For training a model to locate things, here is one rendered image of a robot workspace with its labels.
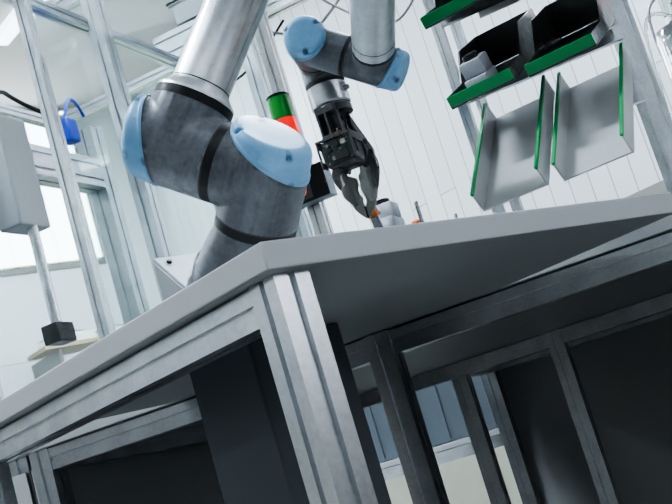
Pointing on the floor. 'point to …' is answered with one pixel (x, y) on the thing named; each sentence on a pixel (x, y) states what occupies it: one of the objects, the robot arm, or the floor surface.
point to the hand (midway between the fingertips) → (368, 211)
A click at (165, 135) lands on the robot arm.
